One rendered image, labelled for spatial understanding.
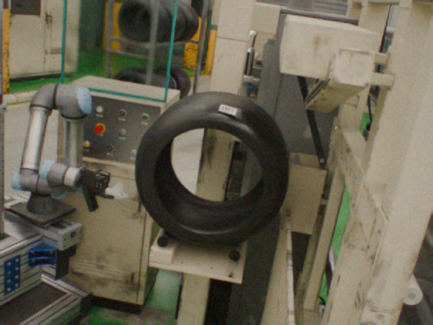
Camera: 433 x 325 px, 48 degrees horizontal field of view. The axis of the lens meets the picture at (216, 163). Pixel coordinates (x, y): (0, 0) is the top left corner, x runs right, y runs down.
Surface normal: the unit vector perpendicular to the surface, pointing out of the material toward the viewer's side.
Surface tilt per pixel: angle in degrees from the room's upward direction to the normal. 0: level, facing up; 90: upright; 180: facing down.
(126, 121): 90
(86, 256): 90
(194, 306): 90
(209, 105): 43
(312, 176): 90
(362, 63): 72
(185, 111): 48
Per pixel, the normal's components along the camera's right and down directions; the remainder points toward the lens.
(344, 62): -0.07, 0.00
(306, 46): -0.12, 0.31
